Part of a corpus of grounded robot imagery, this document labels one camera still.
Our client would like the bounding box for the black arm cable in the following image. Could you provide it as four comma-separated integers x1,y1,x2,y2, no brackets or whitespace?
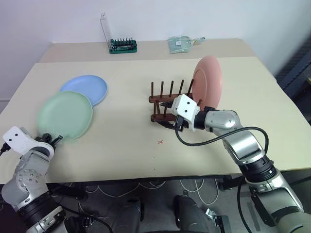
0,142,11,156
174,117,270,171

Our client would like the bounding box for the green screwdriver bit case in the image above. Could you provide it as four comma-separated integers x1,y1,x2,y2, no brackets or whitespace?
99,12,138,55

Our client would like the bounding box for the clear plastic bag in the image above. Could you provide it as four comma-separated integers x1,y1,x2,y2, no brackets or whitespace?
167,36,206,54

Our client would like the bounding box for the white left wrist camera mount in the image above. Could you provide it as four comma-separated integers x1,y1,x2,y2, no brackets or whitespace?
2,125,55,159

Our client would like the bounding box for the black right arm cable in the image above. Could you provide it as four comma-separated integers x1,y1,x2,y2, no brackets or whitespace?
174,117,270,171

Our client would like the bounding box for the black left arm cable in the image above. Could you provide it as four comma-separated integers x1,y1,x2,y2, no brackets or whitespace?
0,142,11,156

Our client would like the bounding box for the green plate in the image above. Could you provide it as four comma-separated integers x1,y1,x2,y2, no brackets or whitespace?
36,91,94,142

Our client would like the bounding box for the cream table cover sheet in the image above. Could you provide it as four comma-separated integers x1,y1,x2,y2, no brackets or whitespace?
0,56,311,183

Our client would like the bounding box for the pink plate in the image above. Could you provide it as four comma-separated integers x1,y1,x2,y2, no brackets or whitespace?
191,55,224,112

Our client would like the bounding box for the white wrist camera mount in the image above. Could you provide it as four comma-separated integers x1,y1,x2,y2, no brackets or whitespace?
2,125,55,159
171,94,201,133

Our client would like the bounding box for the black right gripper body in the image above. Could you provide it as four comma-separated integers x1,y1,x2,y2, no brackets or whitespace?
173,115,190,132

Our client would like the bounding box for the black hanging body cable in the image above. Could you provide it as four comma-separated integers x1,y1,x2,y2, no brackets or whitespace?
237,178,255,233

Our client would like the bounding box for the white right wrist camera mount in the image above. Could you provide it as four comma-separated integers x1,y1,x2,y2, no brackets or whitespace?
171,94,201,133

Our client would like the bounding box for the black table frame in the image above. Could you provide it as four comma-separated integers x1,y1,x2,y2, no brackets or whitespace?
47,173,246,201

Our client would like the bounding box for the wooden dish rack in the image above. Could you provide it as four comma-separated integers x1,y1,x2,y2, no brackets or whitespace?
148,79,203,123

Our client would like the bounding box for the blue plate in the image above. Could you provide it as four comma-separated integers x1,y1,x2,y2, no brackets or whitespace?
59,75,108,107

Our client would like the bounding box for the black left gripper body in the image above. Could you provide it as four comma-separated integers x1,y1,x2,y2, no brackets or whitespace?
35,133,53,148

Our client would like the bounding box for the white floor cable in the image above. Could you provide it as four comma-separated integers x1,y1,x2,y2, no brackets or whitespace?
84,180,169,198
179,178,220,205

